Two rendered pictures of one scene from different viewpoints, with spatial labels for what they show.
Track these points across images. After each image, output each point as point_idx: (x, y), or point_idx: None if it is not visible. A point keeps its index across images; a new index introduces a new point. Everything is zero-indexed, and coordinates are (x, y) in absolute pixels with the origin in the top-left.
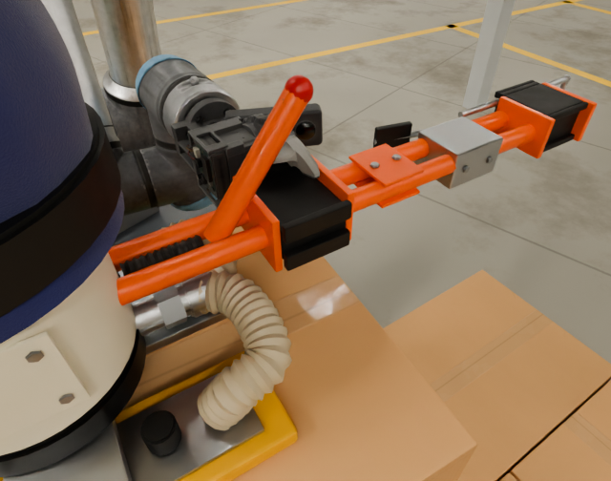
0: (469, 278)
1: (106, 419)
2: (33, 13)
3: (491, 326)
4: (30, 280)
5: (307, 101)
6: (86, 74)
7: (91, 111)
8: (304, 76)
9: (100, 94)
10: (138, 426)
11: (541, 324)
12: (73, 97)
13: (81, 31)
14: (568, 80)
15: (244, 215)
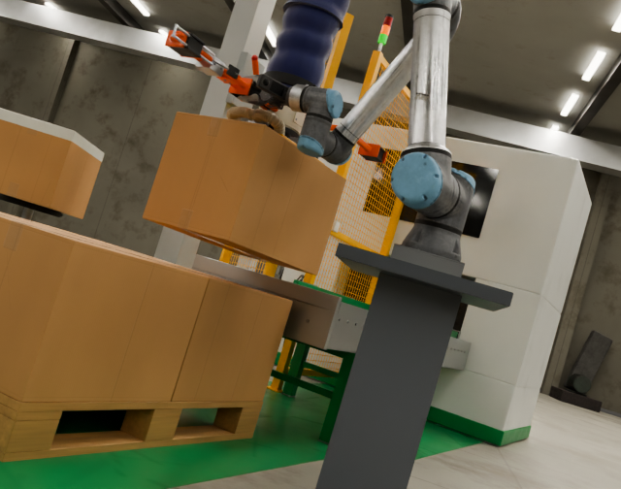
0: (90, 244)
1: None
2: (278, 54)
3: (73, 238)
4: None
5: (251, 59)
6: (353, 107)
7: (278, 71)
8: (254, 54)
9: (350, 114)
10: None
11: (23, 223)
12: (272, 63)
13: (369, 95)
14: (175, 26)
15: None
